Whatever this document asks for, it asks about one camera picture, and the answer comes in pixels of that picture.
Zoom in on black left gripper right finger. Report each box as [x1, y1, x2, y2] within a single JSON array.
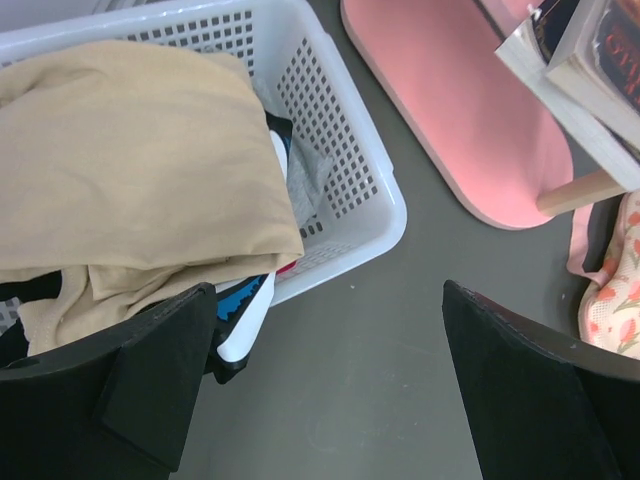
[[442, 280, 639, 479]]

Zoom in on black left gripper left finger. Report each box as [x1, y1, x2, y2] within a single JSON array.
[[1, 283, 216, 479]]

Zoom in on black white blue garment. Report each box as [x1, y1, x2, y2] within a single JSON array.
[[203, 110, 295, 385]]

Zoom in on beige folded garment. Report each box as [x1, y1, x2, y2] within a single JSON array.
[[1, 40, 304, 356]]

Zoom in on pink three-tier shelf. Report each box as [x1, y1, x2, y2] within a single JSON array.
[[339, 0, 621, 231]]

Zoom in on white mesh cloth in basket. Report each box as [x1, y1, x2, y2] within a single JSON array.
[[252, 77, 334, 227]]

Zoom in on dark red paperback book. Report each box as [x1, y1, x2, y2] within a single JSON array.
[[546, 1, 639, 155]]

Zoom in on white perforated plastic basket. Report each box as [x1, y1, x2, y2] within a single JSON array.
[[1, 1, 407, 303]]

